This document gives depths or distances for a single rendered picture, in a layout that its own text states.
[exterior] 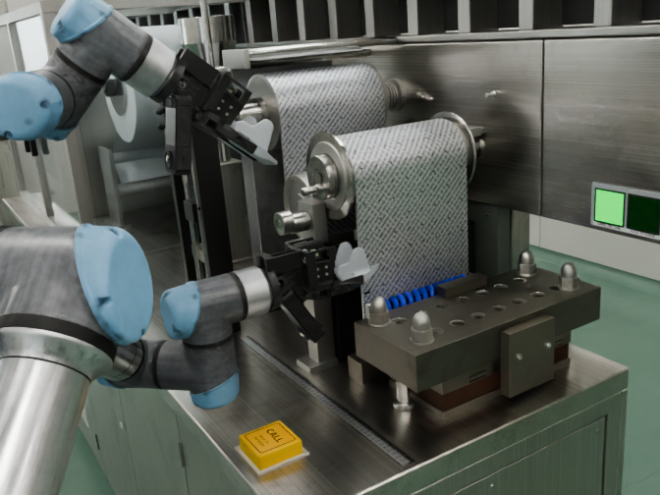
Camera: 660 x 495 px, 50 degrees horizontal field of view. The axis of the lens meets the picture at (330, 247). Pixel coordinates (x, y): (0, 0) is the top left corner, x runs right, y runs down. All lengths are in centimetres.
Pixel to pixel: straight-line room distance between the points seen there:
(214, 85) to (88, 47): 18
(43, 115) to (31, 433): 37
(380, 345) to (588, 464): 44
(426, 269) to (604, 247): 308
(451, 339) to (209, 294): 36
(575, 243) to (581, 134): 323
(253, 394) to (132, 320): 55
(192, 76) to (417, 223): 45
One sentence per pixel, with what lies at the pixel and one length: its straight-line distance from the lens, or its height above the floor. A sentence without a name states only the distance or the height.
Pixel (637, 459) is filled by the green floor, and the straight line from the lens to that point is 272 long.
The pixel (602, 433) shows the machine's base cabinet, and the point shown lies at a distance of 132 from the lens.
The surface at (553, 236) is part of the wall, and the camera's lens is 452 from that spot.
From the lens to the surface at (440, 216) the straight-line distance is 125.
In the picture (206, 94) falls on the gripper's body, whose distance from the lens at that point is 106.
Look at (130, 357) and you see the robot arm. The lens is 105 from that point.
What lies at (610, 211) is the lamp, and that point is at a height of 118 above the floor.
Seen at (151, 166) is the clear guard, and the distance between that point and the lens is 207.
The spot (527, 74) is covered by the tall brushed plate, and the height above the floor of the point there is 138.
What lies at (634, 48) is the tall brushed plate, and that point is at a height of 142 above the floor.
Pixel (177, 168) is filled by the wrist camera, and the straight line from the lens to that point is 104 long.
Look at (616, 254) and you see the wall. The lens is 425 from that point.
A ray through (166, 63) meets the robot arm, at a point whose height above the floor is 146.
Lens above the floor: 149
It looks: 18 degrees down
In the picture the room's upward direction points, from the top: 5 degrees counter-clockwise
